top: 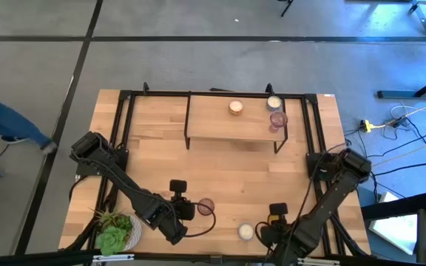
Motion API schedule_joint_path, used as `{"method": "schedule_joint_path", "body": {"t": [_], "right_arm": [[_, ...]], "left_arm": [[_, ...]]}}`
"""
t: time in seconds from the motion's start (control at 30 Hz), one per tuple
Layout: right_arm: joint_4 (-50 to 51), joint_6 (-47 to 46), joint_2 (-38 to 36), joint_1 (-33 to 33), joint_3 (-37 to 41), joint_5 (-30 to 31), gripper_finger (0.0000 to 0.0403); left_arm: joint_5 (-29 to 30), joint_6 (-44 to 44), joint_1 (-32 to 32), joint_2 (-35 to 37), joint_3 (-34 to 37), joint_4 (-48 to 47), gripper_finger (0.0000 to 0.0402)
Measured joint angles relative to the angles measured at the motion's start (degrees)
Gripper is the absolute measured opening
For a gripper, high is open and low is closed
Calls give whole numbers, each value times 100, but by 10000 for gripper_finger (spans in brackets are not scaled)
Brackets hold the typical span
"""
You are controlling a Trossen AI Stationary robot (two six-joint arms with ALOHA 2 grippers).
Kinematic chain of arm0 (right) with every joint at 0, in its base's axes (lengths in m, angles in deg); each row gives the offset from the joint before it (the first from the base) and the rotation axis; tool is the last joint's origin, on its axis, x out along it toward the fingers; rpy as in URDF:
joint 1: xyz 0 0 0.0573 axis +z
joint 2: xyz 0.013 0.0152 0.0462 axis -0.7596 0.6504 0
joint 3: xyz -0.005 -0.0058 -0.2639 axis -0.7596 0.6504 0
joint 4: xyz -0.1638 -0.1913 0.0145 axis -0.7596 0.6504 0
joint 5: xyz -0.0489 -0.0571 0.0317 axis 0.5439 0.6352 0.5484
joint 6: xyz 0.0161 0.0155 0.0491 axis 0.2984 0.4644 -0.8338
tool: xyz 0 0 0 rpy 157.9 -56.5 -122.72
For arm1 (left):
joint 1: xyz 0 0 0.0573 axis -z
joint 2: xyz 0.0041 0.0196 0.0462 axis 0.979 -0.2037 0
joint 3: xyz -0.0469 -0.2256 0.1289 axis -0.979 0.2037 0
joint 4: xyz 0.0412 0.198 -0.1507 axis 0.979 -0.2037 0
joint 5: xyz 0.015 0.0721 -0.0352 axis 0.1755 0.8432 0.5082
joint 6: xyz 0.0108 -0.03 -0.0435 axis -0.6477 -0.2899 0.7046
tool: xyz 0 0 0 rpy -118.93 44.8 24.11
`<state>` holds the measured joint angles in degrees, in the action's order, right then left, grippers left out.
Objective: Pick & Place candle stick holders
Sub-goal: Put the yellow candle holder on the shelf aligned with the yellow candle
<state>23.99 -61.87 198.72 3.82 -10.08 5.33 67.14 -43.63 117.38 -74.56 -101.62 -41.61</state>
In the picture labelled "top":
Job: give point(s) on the white plant pot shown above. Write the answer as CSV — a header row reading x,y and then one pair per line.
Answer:
x,y
137,231

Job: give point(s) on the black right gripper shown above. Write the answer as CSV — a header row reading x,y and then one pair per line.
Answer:
x,y
276,234

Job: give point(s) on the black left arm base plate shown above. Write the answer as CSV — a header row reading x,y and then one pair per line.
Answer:
x,y
85,171

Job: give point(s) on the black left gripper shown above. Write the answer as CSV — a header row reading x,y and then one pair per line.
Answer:
x,y
183,210

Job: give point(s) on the wooden shelf with black legs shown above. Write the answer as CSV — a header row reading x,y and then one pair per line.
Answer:
x,y
213,122

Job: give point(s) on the pink glass candle holder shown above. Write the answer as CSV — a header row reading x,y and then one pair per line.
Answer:
x,y
278,120
206,206

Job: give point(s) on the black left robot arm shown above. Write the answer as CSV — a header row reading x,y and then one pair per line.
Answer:
x,y
124,184

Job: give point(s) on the green succulent plant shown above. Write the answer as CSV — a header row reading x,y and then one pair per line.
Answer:
x,y
111,240

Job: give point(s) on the black metal table frame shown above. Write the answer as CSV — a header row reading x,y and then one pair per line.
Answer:
x,y
161,92

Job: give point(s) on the white floor panel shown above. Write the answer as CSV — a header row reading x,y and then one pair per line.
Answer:
x,y
394,229

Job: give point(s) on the black power adapter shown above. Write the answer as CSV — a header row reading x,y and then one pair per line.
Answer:
x,y
400,121

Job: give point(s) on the amber glass candle holder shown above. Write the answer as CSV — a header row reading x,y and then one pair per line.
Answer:
x,y
271,219

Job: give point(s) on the blue floor bar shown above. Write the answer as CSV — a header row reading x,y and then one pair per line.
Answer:
x,y
401,94

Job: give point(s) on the black horizontal metal beam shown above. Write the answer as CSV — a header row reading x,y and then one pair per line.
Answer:
x,y
179,255

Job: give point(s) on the black tripod leg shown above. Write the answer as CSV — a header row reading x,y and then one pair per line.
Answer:
x,y
287,7

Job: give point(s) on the silver metal bracket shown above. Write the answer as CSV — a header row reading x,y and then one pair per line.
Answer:
x,y
318,261
113,257

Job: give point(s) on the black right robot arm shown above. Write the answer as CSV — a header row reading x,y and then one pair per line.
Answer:
x,y
327,207

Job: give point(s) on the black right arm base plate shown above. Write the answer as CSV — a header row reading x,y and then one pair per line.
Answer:
x,y
314,166

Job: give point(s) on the black desk beam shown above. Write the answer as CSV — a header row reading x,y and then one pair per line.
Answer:
x,y
398,206

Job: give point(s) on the white candle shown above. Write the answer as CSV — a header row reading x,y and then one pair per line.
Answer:
x,y
236,106
246,231
274,102

